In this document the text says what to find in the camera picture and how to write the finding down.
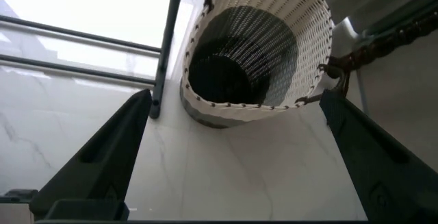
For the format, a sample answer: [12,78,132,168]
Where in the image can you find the dark brown wooden coat stand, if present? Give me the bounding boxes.
[327,10,438,75]

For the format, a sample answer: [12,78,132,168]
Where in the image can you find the white laundry basket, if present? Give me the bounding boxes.
[179,0,352,129]

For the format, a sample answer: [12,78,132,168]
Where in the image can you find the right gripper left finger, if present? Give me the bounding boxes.
[29,88,154,222]

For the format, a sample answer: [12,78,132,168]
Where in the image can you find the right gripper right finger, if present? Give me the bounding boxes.
[318,88,438,222]

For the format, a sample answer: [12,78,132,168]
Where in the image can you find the black clothes rack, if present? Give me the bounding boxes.
[0,0,188,120]

